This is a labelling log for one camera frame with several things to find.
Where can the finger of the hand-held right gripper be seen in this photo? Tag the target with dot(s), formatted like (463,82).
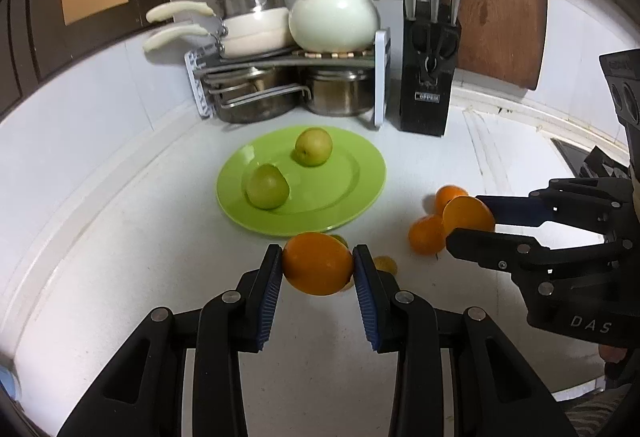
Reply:
(515,209)
(480,247)

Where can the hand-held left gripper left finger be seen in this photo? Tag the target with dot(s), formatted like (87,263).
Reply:
(265,302)

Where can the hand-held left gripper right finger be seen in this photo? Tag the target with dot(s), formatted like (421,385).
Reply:
(367,307)

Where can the orange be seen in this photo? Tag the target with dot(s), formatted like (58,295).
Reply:
(447,197)
(467,217)
(425,237)
(316,264)

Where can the small brown kiwi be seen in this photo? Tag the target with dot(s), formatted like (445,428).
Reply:
(386,264)

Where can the green apple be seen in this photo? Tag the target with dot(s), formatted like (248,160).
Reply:
(267,187)

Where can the green plate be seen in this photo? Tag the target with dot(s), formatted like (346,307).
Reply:
(340,187)

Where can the pale green pear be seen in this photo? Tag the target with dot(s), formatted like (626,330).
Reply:
(313,147)

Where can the person's right hand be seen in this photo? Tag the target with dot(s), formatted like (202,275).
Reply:
(612,354)

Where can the gas stove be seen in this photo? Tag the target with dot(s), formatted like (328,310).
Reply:
(570,149)

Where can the striped grey clothing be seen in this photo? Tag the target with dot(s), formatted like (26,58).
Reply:
(595,417)

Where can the black knife block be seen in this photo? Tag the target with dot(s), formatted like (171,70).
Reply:
(425,102)

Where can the black kitchen scissors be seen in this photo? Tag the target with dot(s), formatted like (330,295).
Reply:
(435,47)

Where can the grey and white pot rack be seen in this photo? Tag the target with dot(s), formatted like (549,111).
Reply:
(380,77)

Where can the steel pan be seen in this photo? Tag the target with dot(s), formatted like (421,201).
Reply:
(250,97)

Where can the brown wooden cutting board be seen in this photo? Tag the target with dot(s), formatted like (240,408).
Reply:
(495,2)

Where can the steel stockpot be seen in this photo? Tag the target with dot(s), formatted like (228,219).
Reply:
(340,92)

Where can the wooden bead trivet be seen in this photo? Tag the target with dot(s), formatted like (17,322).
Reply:
(325,55)

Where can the white ceramic pot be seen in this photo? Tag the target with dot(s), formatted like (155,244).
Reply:
(332,14)

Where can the white saucepan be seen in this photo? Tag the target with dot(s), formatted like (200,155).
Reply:
(250,34)

